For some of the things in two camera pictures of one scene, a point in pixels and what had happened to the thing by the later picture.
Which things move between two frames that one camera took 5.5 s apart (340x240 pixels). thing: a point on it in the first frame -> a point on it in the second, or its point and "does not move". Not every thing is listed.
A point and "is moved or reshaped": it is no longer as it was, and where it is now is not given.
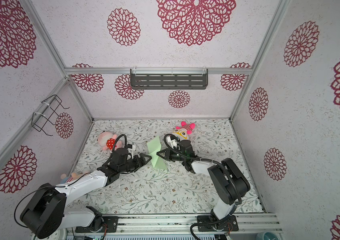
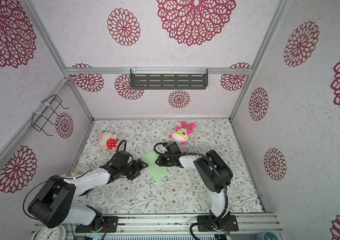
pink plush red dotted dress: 106,140 does not move
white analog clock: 59,234 does not move
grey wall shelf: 169,78 does not move
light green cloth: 154,146 is moved or reshaped
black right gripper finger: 165,154 -> 159,160
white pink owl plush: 183,132 does not move
